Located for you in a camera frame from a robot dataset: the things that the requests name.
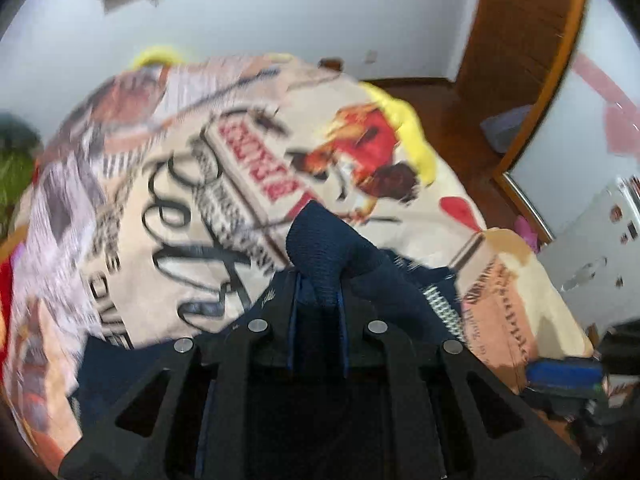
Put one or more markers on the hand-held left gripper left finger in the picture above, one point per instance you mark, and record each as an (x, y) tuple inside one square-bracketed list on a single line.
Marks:
[(294, 320)]

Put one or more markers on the wooden door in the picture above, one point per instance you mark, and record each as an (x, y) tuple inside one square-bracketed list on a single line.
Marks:
[(520, 35)]

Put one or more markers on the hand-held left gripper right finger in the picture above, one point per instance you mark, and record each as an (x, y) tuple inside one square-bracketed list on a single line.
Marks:
[(344, 345)]

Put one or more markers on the grey floor mat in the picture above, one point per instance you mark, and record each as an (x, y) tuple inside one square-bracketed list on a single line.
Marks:
[(507, 127)]

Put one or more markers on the white refrigerator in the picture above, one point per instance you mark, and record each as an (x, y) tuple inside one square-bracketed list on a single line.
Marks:
[(595, 240)]

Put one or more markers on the pink slipper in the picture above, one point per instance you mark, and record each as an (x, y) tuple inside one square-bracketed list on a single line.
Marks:
[(527, 232)]

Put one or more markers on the pile of colourful clothes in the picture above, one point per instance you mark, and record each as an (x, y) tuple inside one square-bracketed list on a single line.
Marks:
[(15, 170)]

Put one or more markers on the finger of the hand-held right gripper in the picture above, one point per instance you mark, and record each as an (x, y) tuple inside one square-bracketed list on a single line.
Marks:
[(565, 374)]

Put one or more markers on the beige printed blanket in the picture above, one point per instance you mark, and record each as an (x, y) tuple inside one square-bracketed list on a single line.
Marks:
[(555, 300)]

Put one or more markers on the newspaper print cloth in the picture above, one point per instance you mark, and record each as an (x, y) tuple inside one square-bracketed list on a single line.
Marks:
[(165, 210)]

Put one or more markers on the pink wall decoration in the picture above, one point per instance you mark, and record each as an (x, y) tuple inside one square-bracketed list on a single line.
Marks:
[(615, 105)]

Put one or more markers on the navy patterned sweater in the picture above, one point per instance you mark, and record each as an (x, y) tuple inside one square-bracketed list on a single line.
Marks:
[(325, 245)]

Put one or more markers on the wooden bed post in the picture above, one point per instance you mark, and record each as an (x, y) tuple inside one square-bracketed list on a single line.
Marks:
[(331, 64)]

